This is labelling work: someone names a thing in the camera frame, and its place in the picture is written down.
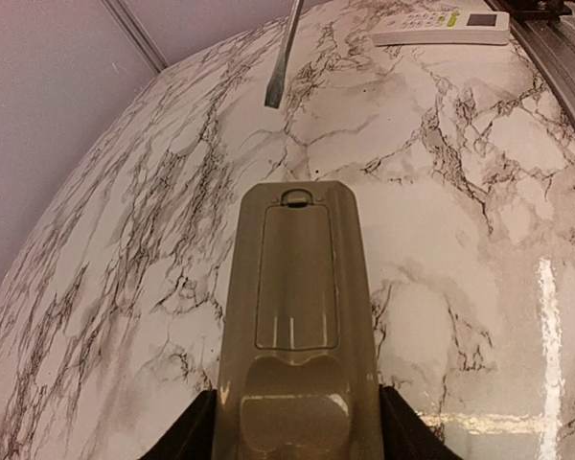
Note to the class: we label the right aluminium frame post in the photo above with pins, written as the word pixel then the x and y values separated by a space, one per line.
pixel 137 34

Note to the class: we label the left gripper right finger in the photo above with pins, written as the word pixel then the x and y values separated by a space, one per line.
pixel 405 435

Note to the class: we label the front aluminium table rail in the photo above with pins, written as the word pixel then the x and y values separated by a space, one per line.
pixel 546 32

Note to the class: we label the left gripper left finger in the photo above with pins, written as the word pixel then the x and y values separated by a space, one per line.
pixel 191 436

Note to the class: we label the white remote control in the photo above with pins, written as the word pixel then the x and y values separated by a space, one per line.
pixel 297 373
pixel 443 27

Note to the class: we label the yellow handle screwdriver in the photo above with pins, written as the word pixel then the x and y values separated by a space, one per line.
pixel 276 85

